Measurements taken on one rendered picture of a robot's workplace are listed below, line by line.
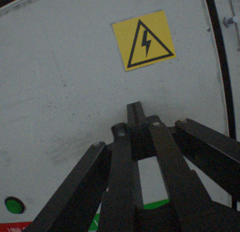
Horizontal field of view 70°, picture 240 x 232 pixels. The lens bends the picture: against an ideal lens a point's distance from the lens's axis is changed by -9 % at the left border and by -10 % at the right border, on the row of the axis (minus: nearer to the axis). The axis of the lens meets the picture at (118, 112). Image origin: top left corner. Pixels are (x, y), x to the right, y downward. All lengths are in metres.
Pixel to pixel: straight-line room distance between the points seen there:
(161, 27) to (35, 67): 0.14
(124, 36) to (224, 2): 0.15
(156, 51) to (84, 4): 0.09
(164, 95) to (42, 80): 0.14
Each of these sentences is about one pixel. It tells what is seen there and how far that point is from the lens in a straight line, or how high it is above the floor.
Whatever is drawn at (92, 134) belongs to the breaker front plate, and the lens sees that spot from 0.22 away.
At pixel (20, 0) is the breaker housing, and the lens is 0.24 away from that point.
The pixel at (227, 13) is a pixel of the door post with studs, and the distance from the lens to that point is 0.29.
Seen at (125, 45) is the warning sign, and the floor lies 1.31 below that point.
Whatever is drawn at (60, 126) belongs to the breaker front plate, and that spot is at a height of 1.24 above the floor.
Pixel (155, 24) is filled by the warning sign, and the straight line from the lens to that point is 0.21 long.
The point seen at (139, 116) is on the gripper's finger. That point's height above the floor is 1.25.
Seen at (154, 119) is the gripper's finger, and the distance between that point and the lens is 0.16.
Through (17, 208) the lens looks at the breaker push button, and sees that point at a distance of 0.32.
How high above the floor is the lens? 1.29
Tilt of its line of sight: 15 degrees down
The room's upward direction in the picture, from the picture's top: 17 degrees counter-clockwise
